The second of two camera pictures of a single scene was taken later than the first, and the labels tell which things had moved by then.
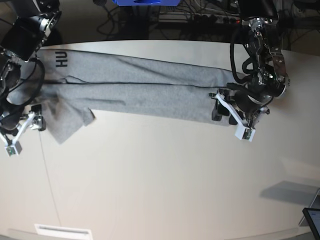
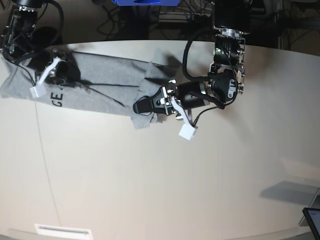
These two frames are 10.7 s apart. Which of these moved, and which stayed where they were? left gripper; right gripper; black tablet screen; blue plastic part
Moved: left gripper; right gripper
Stayed: blue plastic part; black tablet screen
